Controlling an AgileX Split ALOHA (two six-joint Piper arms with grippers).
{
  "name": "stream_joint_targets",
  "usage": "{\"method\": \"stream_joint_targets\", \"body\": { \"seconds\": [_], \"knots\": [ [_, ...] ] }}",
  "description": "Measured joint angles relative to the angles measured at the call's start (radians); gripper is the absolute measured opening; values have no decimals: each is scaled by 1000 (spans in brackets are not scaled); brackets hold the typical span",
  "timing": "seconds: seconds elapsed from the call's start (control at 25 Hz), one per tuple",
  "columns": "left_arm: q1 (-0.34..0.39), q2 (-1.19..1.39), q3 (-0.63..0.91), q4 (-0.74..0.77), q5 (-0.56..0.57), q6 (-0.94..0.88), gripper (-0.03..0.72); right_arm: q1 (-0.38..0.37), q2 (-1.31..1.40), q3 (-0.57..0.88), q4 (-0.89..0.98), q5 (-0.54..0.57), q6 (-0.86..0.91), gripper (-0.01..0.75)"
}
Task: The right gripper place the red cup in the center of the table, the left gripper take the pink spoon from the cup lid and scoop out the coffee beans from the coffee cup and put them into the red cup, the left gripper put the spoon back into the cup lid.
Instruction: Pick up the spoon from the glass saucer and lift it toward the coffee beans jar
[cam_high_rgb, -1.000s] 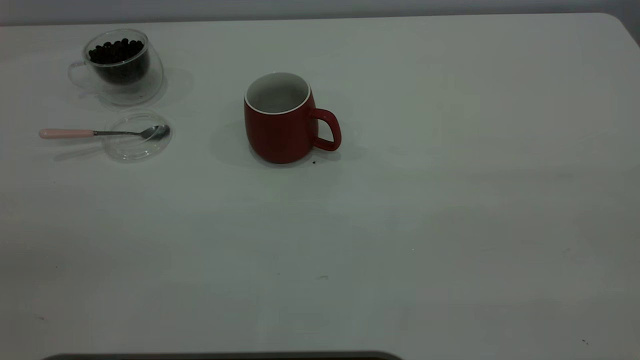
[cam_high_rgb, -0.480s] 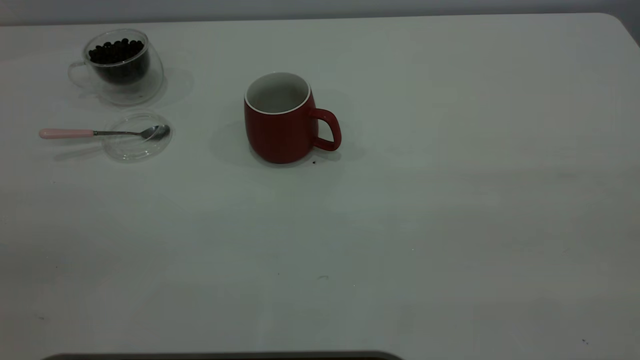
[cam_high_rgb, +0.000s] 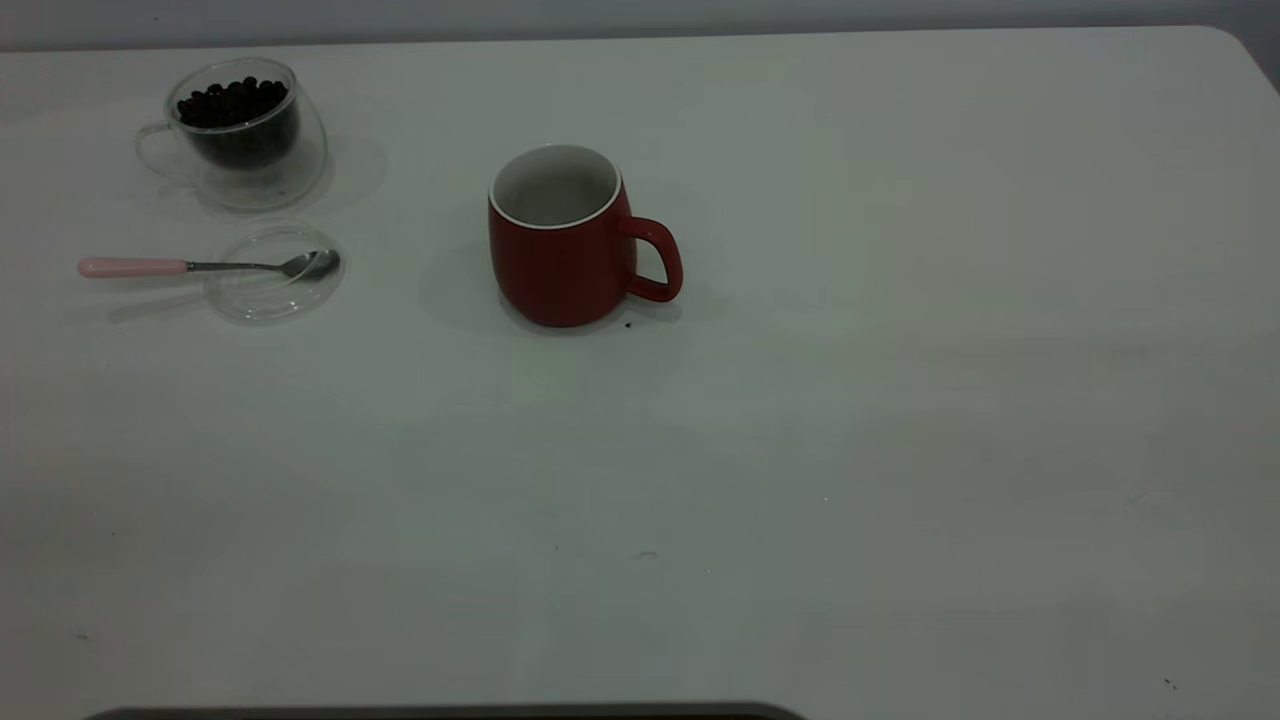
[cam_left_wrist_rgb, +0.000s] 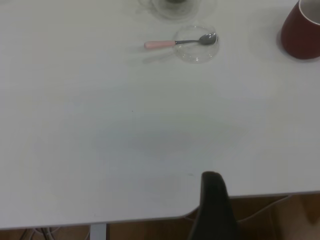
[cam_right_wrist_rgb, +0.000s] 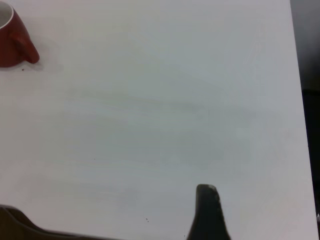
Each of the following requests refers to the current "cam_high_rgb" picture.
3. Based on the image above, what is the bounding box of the red ceramic mug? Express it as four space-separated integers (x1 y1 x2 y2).
487 144 685 328

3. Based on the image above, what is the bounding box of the pink handled metal spoon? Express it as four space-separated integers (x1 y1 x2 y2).
78 249 341 281

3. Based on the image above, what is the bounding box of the dark coffee beans heap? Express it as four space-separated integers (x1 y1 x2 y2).
177 76 301 169

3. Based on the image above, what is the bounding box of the small clear glass dish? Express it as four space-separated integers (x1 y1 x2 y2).
205 224 347 324

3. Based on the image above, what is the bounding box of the clear glass handled cup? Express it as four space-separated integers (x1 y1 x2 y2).
135 56 329 213

